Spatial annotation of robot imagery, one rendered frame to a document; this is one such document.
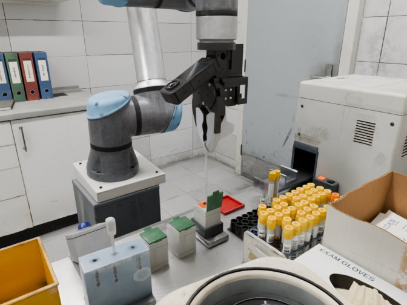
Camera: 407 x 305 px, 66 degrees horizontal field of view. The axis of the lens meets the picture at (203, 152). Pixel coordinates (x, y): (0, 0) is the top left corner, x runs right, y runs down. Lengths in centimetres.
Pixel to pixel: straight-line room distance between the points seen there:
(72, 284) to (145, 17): 69
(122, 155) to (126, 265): 44
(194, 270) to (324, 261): 24
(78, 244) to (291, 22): 222
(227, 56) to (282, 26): 200
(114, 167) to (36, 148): 134
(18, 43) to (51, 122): 77
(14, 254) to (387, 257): 58
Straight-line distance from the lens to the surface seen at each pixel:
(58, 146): 223
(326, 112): 89
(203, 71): 57
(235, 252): 68
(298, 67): 250
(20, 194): 229
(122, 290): 56
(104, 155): 90
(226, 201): 85
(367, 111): 84
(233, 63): 62
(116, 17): 294
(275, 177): 78
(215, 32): 58
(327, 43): 237
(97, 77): 288
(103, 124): 87
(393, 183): 79
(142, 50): 95
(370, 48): 230
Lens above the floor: 129
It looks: 20 degrees down
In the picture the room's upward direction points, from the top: straight up
